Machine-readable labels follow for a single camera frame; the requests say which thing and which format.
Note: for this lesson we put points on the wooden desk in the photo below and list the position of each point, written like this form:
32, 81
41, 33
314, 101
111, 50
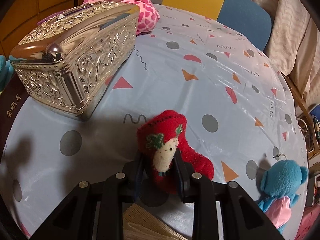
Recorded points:
298, 97

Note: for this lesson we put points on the brown and gold gift box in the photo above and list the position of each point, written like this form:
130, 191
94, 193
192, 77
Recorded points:
12, 110

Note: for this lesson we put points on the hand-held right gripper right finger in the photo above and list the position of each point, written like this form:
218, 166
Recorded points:
180, 180

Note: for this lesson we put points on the beige patterned curtain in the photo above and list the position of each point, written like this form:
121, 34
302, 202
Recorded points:
290, 30

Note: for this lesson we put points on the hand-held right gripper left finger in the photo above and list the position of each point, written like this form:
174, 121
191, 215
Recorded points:
138, 177

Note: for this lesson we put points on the blue teddy bear pink dress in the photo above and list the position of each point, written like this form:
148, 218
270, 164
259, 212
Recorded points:
282, 177

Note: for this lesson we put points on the cream knitted socks bundle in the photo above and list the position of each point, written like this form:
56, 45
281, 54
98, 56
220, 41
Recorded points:
147, 227

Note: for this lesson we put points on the teal plush toy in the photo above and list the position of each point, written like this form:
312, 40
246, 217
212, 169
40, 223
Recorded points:
3, 67

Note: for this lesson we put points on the wooden wardrobe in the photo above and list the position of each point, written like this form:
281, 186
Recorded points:
30, 5

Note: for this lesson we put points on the red sock with face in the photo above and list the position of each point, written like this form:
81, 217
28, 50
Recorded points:
170, 130

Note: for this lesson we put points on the grey yellow blue chair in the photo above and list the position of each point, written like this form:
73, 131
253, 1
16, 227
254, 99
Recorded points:
245, 17

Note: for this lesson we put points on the silver ornate tissue box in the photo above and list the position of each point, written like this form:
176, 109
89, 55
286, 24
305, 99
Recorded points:
75, 67

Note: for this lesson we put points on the pink spotted plush toy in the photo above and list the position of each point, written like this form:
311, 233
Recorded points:
135, 7

